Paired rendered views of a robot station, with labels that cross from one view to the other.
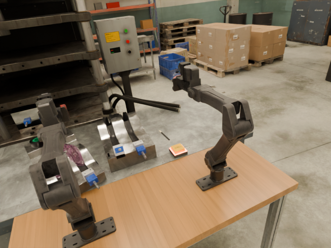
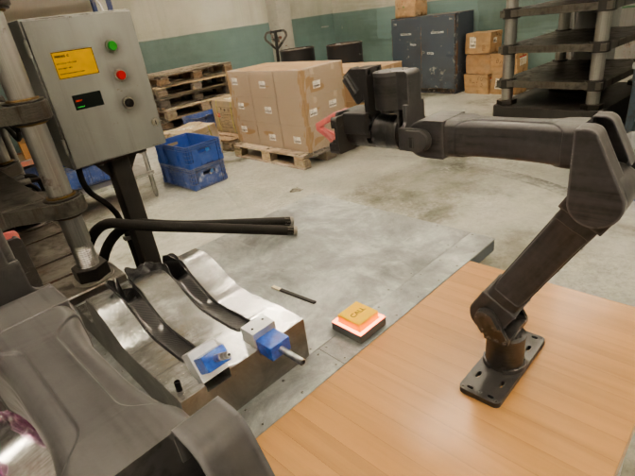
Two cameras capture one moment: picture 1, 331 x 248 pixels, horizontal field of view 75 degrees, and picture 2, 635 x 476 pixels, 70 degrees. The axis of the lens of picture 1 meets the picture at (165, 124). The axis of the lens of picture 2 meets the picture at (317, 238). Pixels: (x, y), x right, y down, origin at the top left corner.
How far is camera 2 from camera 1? 0.44 m
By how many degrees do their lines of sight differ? 19
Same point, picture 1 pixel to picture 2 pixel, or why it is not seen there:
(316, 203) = not seen: hidden behind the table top
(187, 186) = (448, 409)
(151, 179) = (335, 422)
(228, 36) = (302, 83)
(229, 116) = (607, 157)
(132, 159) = (251, 379)
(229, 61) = (314, 135)
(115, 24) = (78, 29)
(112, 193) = not seen: outside the picture
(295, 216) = not seen: hidden behind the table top
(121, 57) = (108, 118)
